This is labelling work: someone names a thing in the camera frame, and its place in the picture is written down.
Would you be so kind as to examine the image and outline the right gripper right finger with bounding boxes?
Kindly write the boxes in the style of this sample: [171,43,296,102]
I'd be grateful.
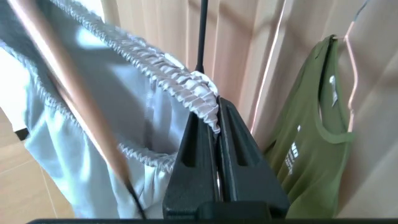
[217,96,292,219]

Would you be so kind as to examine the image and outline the beige curtain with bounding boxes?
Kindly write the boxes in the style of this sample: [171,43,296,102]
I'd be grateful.
[101,0,398,218]

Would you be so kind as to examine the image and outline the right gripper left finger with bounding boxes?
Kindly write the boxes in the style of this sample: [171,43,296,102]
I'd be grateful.
[162,113,219,219]

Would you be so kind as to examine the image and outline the pink clothes hanger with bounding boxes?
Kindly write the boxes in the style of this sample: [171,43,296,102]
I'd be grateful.
[331,0,371,133]
[6,0,134,187]

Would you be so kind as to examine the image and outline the black clothes rack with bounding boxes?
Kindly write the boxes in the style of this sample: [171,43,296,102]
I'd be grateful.
[194,0,210,75]

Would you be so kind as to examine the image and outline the green printed shirt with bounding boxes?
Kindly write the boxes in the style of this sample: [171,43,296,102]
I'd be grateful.
[263,34,357,218]

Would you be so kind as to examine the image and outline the pale grey shorts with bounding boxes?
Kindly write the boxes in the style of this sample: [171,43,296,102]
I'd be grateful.
[0,0,222,219]

